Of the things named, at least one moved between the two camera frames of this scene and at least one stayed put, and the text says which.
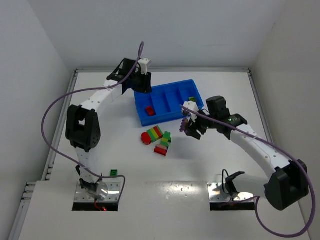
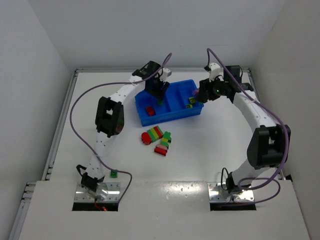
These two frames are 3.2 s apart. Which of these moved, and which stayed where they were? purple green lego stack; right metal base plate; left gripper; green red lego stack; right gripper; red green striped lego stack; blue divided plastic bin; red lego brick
Moved: right gripper; left gripper; purple green lego stack
Stayed: blue divided plastic bin; red green striped lego stack; green red lego stack; red lego brick; right metal base plate
